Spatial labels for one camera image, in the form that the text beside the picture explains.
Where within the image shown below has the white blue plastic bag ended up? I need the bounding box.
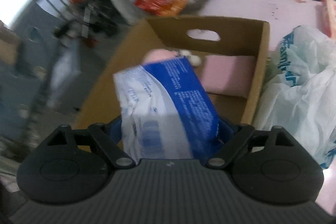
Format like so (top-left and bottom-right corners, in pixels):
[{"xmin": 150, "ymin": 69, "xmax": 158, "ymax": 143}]
[{"xmin": 253, "ymin": 26, "xmax": 335, "ymax": 169}]

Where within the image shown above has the folded wheelchair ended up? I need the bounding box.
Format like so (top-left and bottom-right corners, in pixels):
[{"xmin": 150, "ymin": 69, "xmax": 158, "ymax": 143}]
[{"xmin": 54, "ymin": 0, "xmax": 119, "ymax": 48}]

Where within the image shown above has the pink plush doll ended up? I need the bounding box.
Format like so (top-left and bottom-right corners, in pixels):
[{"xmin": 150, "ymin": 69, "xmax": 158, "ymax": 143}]
[{"xmin": 142, "ymin": 49, "xmax": 202, "ymax": 67}]

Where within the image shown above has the blue white tissue pack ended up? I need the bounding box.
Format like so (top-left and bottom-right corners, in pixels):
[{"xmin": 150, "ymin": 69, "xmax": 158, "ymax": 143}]
[{"xmin": 113, "ymin": 57, "xmax": 222, "ymax": 162}]

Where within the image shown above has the brown cardboard box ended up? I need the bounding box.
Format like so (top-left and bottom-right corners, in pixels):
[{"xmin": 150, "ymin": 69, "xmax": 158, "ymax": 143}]
[{"xmin": 73, "ymin": 15, "xmax": 271, "ymax": 154}]

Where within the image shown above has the pink wet wipes pack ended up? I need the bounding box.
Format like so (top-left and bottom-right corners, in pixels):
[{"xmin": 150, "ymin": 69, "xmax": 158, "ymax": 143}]
[{"xmin": 321, "ymin": 0, "xmax": 336, "ymax": 40}]

